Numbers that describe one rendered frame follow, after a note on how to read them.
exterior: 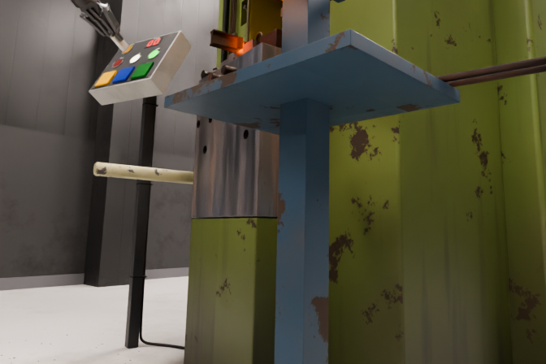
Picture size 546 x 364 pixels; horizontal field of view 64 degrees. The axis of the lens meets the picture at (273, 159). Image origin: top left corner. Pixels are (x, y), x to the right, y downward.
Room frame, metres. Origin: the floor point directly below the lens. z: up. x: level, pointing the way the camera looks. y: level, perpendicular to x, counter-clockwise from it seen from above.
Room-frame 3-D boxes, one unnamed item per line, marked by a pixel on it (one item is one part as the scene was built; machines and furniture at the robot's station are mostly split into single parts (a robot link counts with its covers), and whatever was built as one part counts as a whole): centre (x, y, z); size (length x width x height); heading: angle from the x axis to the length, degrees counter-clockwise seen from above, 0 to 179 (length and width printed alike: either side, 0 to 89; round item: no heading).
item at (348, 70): (0.72, -0.05, 0.66); 0.40 x 0.30 x 0.02; 44
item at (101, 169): (1.54, 0.39, 0.62); 0.44 x 0.05 x 0.05; 124
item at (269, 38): (1.19, -0.03, 0.95); 0.12 x 0.09 x 0.07; 124
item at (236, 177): (1.39, -0.09, 0.69); 0.56 x 0.38 x 0.45; 124
